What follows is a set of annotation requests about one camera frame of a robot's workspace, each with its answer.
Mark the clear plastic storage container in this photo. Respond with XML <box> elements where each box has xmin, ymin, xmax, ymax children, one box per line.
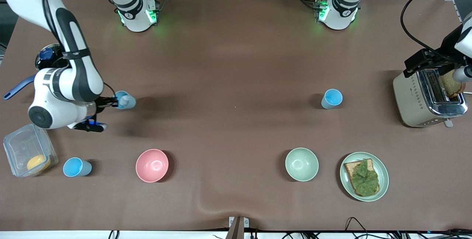
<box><xmin>3</xmin><ymin>123</ymin><xmax>59</xmax><ymax>177</ymax></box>

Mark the black saucepan with blue handle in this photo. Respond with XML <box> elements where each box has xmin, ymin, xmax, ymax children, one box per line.
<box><xmin>3</xmin><ymin>44</ymin><xmax>70</xmax><ymax>100</ymax></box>

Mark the dark toast slice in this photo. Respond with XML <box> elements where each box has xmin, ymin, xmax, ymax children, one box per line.
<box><xmin>441</xmin><ymin>71</ymin><xmax>466</xmax><ymax>98</ymax></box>

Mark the cream and chrome toaster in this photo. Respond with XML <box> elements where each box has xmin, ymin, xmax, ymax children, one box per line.
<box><xmin>393</xmin><ymin>69</ymin><xmax>469</xmax><ymax>128</ymax></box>

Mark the pale green plate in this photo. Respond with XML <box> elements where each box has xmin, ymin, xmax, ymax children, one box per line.
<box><xmin>340</xmin><ymin>152</ymin><xmax>389</xmax><ymax>202</ymax></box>

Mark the brown table mat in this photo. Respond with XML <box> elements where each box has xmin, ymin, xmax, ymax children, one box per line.
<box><xmin>0</xmin><ymin>0</ymin><xmax>472</xmax><ymax>232</ymax></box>

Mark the brown bread slice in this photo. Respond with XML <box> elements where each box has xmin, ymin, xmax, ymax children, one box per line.
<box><xmin>344</xmin><ymin>159</ymin><xmax>380</xmax><ymax>197</ymax></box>

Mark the black looped cable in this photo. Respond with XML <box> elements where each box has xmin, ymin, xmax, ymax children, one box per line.
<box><xmin>345</xmin><ymin>217</ymin><xmax>375</xmax><ymax>239</ymax></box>

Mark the blue cup holding white ball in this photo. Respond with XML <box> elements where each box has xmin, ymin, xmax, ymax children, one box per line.
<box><xmin>114</xmin><ymin>91</ymin><xmax>137</xmax><ymax>110</ymax></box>

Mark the yellow round food piece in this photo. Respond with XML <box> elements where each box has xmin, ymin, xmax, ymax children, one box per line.
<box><xmin>27</xmin><ymin>154</ymin><xmax>51</xmax><ymax>173</ymax></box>

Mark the pink bowl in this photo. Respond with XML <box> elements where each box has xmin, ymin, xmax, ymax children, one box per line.
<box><xmin>135</xmin><ymin>149</ymin><xmax>169</xmax><ymax>183</ymax></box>

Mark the green lettuce leaf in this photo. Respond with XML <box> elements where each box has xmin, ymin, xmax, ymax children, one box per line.
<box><xmin>350</xmin><ymin>159</ymin><xmax>379</xmax><ymax>196</ymax></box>

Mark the blue plastic cup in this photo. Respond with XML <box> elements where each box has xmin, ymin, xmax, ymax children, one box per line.
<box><xmin>321</xmin><ymin>89</ymin><xmax>343</xmax><ymax>110</ymax></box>
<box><xmin>63</xmin><ymin>157</ymin><xmax>93</xmax><ymax>177</ymax></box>

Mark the glass lid with blue knob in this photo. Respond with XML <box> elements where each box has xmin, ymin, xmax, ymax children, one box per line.
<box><xmin>36</xmin><ymin>44</ymin><xmax>69</xmax><ymax>69</ymax></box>

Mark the pale green bowl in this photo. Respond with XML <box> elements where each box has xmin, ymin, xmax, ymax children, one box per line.
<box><xmin>285</xmin><ymin>148</ymin><xmax>319</xmax><ymax>182</ymax></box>

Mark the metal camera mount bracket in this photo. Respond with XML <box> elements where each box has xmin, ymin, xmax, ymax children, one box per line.
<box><xmin>226</xmin><ymin>216</ymin><xmax>250</xmax><ymax>239</ymax></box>

